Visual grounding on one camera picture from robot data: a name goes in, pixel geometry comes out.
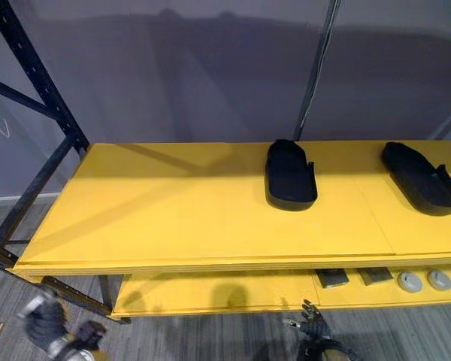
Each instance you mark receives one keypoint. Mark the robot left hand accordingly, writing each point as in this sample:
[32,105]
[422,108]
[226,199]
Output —
[45,319]

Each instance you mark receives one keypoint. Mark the black plastic housing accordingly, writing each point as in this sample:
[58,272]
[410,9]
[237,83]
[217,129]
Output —
[290,176]
[421,180]

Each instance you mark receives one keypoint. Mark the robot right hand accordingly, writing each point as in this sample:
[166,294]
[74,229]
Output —
[315,324]

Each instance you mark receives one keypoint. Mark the yellow shelf board low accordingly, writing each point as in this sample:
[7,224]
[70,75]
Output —
[180,293]

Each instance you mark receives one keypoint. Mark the grey metal block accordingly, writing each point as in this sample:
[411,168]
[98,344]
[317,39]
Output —
[332,279]
[375,276]

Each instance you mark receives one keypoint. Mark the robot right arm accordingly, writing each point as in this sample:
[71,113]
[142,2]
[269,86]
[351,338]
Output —
[327,351]

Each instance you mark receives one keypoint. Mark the grey round disc part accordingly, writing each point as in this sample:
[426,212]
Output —
[409,282]
[439,280]

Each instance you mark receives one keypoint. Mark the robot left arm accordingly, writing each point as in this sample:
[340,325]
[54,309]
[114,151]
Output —
[77,351]

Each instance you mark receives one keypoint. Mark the black steel rack frame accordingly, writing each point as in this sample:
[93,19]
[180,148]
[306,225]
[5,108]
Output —
[41,90]

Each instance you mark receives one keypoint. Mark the yellow shelf board large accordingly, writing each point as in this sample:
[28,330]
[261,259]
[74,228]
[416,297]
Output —
[173,210]

